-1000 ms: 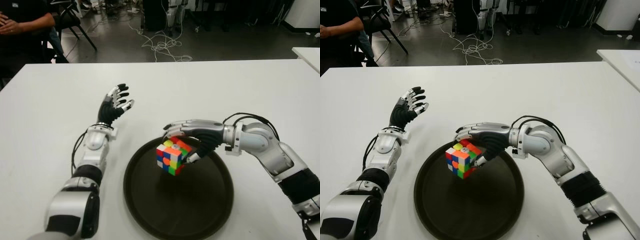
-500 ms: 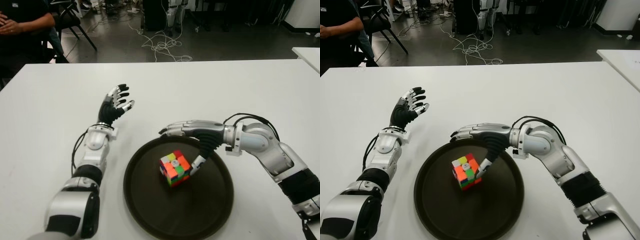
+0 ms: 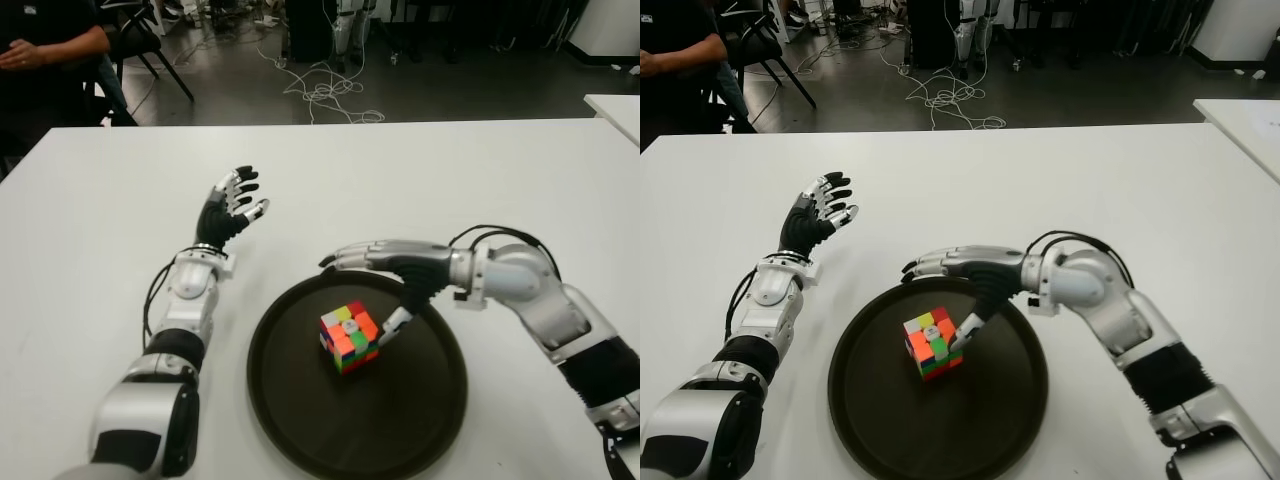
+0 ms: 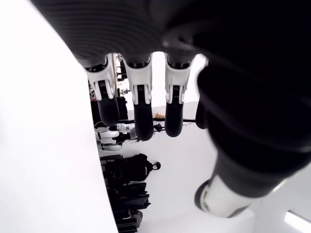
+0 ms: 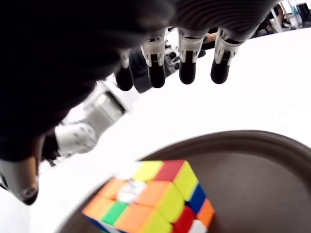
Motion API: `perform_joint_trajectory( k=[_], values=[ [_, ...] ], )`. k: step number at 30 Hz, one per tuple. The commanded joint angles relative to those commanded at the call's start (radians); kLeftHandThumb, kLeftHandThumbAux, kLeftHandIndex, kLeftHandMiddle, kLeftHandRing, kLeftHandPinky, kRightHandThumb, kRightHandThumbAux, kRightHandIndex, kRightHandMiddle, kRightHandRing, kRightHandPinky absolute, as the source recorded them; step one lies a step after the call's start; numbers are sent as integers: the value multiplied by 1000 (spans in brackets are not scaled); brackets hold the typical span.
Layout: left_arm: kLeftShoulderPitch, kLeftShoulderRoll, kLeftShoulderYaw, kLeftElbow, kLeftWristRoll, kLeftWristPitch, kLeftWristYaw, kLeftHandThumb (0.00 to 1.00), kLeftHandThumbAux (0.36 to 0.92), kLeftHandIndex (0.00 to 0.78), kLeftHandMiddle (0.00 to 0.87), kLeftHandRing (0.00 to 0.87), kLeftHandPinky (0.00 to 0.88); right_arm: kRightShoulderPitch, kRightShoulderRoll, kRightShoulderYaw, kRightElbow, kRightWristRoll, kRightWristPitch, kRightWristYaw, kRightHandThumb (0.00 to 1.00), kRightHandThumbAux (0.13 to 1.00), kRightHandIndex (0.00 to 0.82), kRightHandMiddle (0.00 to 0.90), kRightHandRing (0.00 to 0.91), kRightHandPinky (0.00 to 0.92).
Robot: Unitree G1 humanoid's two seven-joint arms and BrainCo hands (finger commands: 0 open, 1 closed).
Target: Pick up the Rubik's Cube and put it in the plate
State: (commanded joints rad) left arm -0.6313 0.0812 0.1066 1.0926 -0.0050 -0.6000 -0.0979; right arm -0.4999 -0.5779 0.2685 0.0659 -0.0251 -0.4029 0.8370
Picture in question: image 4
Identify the black backpack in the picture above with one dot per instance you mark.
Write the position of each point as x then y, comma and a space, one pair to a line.
131, 167

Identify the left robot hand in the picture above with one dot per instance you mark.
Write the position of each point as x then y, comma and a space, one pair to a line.
243, 72

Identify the black equipment bag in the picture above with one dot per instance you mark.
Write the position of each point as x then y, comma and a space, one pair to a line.
128, 201

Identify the background humanoid robot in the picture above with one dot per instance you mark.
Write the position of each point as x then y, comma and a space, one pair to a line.
109, 137

